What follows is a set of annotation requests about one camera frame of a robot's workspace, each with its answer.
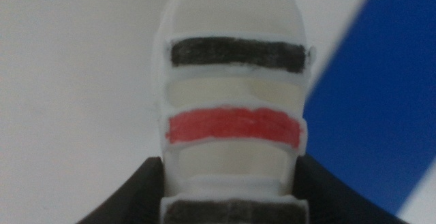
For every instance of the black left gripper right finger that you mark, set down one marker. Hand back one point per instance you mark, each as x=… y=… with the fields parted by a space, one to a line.
x=327 y=200

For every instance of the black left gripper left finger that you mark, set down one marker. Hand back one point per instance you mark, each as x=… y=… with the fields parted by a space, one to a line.
x=136 y=200

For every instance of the blue rectangular mat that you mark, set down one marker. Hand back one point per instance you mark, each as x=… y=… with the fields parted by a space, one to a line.
x=374 y=98

